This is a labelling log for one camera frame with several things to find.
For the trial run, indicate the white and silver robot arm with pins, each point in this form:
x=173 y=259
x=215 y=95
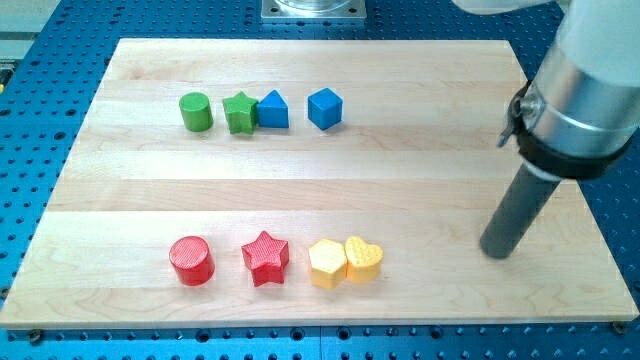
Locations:
x=584 y=100

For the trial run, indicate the yellow heart block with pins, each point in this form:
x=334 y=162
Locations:
x=363 y=260

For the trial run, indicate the blue cube block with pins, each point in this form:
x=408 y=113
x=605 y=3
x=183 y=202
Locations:
x=325 y=108

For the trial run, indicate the yellow hexagon block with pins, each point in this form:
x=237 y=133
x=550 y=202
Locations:
x=328 y=263

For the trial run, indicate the blue triangle block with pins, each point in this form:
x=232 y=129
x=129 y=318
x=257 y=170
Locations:
x=272 y=111

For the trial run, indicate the red star block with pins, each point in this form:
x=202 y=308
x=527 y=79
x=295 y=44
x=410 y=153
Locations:
x=266 y=258

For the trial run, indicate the green star block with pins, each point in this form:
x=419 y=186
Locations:
x=240 y=113

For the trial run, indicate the light wooden board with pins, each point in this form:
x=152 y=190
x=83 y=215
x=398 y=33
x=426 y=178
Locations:
x=412 y=167

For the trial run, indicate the green cylinder block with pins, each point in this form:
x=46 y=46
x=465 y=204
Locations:
x=196 y=112

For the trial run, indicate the red cylinder block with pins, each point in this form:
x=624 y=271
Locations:
x=192 y=261

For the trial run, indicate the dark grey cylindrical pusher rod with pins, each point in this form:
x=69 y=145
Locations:
x=525 y=197

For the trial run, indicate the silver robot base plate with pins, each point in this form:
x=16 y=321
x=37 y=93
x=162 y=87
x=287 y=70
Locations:
x=313 y=9

